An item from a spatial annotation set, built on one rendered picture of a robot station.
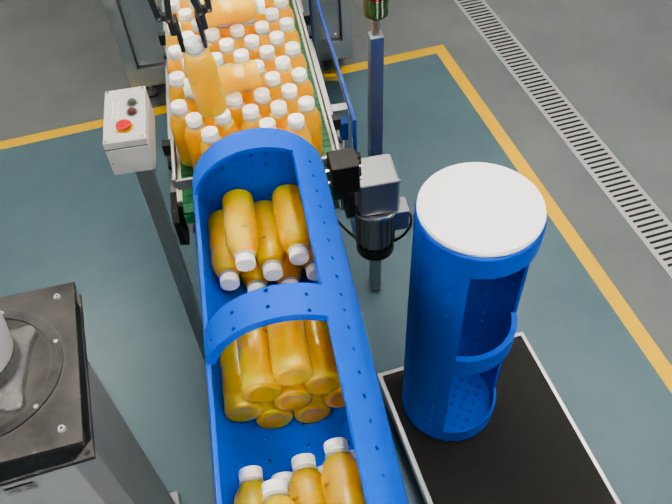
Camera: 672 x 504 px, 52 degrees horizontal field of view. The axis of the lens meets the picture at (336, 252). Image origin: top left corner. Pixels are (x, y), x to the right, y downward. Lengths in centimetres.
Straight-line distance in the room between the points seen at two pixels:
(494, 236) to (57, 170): 236
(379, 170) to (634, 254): 138
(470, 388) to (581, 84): 190
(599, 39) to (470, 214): 261
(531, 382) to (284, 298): 134
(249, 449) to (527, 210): 76
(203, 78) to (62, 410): 70
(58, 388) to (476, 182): 95
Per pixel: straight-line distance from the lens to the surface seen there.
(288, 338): 116
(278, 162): 149
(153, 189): 189
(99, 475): 154
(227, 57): 196
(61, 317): 144
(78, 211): 319
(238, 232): 137
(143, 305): 276
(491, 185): 159
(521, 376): 234
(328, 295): 116
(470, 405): 225
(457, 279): 152
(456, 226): 149
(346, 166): 166
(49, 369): 137
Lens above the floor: 214
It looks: 50 degrees down
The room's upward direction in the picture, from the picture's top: 4 degrees counter-clockwise
